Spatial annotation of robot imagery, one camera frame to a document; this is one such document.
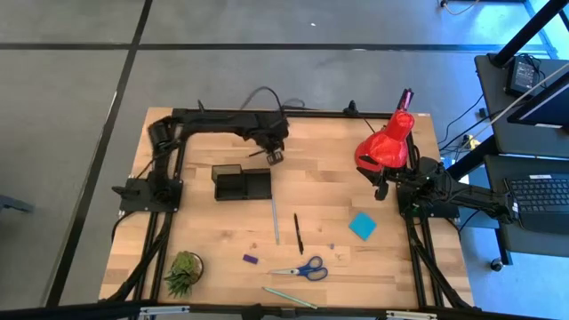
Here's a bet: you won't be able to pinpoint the blue sticky note pad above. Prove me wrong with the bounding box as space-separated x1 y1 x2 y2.
348 211 379 242

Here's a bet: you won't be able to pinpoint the turquoise pencil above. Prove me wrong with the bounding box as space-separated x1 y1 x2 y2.
261 285 319 310

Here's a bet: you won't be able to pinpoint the black stand pole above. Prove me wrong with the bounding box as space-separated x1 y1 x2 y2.
490 0 569 68

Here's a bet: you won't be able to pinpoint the potted succulent plant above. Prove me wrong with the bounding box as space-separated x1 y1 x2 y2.
162 250 205 300

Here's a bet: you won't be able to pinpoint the red desk lamp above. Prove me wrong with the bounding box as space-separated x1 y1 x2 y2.
354 87 417 173

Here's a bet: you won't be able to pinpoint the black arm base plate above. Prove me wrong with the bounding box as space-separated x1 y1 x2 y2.
110 176 184 214
397 182 461 220

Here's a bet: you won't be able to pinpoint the black laptop keyboard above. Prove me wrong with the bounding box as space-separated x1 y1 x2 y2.
503 172 569 236

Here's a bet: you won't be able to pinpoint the pale hanging cord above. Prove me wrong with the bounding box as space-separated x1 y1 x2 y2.
461 61 569 144

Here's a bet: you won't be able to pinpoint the black aluminium table frame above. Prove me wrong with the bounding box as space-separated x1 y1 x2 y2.
98 106 476 320

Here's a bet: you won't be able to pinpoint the silver aluminium bar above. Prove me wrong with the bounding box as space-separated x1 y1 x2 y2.
385 309 439 320
139 304 191 317

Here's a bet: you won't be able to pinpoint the black mesh desk organizer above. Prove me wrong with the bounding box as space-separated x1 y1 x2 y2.
211 164 273 202

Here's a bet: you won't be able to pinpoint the grey floor stand foot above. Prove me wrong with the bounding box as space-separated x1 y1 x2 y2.
0 193 36 215

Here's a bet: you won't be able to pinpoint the black computer monitor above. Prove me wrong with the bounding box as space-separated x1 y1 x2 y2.
506 69 569 130

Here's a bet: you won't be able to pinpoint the black pen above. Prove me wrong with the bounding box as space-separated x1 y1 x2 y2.
293 212 305 256

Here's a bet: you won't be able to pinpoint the black desk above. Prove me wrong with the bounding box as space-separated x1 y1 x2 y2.
483 153 569 260
473 52 569 159

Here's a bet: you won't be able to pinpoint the black power adapter box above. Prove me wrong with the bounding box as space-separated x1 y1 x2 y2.
504 54 541 98

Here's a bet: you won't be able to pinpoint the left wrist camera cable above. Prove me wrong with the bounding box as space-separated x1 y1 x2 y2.
239 85 308 117

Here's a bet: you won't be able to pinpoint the blue handled scissors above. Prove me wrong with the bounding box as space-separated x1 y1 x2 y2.
268 255 330 283

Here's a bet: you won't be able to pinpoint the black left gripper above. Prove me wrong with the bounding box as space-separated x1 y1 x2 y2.
247 116 291 159

